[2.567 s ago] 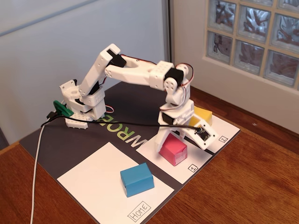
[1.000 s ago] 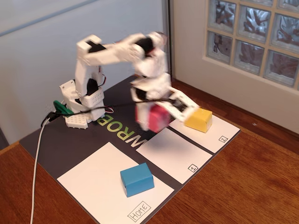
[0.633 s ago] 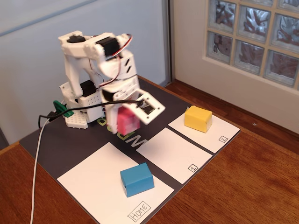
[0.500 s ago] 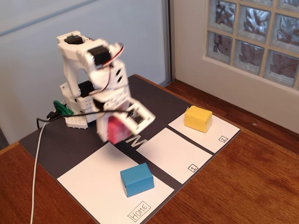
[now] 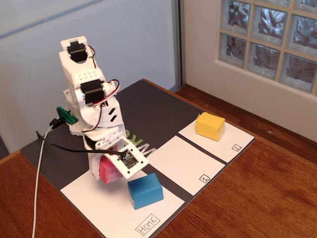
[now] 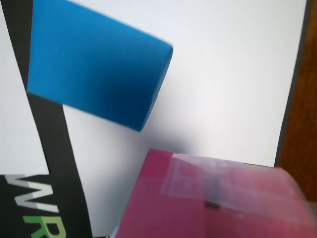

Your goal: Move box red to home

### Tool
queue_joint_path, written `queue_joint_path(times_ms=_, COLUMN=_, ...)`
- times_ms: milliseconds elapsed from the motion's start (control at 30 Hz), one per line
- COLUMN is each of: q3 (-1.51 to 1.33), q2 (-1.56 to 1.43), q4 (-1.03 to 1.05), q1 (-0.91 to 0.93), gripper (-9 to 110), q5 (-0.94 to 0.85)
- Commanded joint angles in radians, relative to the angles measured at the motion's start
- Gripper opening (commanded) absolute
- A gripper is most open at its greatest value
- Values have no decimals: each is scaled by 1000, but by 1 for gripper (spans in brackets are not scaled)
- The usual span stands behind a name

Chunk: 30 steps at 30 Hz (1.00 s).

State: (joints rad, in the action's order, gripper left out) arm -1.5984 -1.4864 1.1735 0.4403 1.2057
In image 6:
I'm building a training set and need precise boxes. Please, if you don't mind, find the white paper sheet marked 1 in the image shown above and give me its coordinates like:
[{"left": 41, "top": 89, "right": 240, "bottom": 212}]
[{"left": 0, "top": 7, "right": 50, "bottom": 176}]

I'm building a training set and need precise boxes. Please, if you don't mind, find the plastic gripper finger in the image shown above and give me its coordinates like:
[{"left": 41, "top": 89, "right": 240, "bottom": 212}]
[{"left": 107, "top": 225, "right": 119, "bottom": 238}]

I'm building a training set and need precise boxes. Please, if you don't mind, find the blue paper box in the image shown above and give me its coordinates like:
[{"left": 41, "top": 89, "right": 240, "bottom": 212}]
[{"left": 26, "top": 0, "right": 174, "bottom": 132}]

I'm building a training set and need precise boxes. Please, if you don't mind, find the red paper box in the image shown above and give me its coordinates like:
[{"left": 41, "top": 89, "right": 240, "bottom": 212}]
[{"left": 116, "top": 148, "right": 314, "bottom": 238}]

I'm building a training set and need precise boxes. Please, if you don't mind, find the black mat with WROB print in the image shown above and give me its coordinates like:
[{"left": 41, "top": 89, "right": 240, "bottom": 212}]
[{"left": 0, "top": 0, "right": 314, "bottom": 238}]

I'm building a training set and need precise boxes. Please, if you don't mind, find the white paper sheet marked HOME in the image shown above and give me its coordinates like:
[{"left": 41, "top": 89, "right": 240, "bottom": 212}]
[{"left": 62, "top": 0, "right": 308, "bottom": 238}]

